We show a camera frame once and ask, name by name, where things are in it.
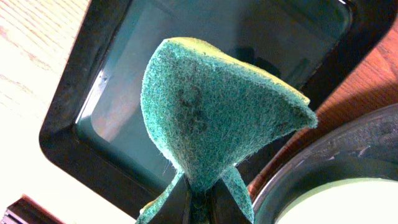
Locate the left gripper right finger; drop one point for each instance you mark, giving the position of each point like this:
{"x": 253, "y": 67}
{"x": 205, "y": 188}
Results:
{"x": 224, "y": 209}

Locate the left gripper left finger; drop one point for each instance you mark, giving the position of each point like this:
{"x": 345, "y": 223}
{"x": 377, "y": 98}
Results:
{"x": 177, "y": 207}

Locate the green scouring sponge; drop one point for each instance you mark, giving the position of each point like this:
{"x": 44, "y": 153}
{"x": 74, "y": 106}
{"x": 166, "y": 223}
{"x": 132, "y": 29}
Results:
{"x": 206, "y": 112}

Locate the pale green plate front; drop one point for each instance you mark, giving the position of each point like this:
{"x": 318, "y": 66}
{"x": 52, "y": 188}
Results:
{"x": 350, "y": 201}

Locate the rectangular black tray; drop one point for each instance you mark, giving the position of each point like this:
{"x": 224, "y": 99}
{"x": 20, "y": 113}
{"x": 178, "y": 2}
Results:
{"x": 94, "y": 129}

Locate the round black tray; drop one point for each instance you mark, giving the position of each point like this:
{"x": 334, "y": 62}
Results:
{"x": 365, "y": 147}

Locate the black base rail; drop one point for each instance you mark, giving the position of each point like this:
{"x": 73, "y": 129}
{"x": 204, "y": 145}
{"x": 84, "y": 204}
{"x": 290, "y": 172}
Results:
{"x": 27, "y": 211}

